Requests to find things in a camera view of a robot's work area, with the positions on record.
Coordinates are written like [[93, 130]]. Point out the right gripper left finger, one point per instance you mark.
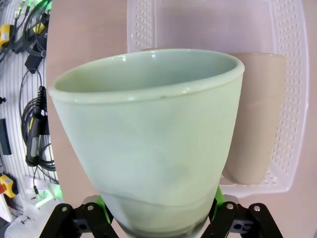
[[74, 223]]

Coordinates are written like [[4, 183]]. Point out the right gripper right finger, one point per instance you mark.
[[247, 223]]

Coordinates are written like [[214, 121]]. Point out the beige plastic cup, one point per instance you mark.
[[257, 119]]

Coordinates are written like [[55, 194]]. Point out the pale green plastic cup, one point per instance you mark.
[[148, 136]]

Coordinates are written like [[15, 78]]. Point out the white perforated plastic basket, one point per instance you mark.
[[289, 74]]

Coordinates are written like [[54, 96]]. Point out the yellow emergency stop box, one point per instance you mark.
[[5, 34], [8, 186]]

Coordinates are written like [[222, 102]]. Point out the black flat device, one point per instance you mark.
[[5, 138]]

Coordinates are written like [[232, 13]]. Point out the black power adapter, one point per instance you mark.
[[33, 60]]

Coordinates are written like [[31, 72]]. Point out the white slotted base plate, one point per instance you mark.
[[15, 99]]

